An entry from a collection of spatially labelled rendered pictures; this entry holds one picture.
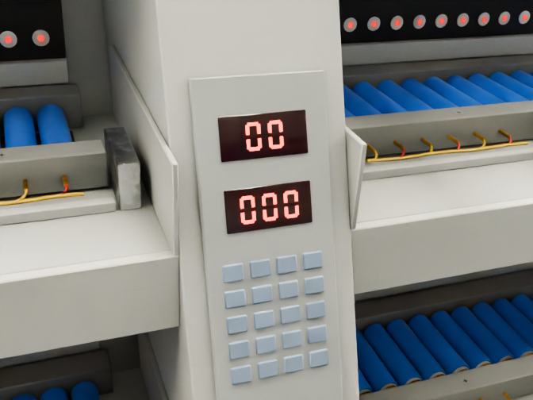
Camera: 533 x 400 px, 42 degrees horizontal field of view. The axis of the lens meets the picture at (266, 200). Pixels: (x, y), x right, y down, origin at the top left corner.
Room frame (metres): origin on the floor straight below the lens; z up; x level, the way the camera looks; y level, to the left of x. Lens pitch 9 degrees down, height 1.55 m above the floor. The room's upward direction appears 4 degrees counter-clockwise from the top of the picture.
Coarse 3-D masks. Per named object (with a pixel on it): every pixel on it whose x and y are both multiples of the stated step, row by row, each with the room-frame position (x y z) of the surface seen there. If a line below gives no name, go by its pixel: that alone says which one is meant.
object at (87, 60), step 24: (72, 0) 0.51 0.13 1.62; (96, 0) 0.52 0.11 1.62; (72, 24) 0.51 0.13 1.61; (96, 24) 0.52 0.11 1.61; (72, 48) 0.51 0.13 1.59; (96, 48) 0.52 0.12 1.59; (72, 72) 0.51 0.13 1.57; (96, 72) 0.52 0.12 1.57; (96, 96) 0.52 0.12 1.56; (120, 360) 0.51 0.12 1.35
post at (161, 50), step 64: (128, 0) 0.40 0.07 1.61; (192, 0) 0.34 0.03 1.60; (256, 0) 0.35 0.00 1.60; (320, 0) 0.36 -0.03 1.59; (128, 64) 0.43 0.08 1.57; (192, 64) 0.33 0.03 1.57; (256, 64) 0.34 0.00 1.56; (320, 64) 0.36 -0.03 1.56; (192, 128) 0.33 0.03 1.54; (192, 192) 0.33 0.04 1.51; (192, 256) 0.33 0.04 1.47; (192, 320) 0.33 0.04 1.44; (192, 384) 0.33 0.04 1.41
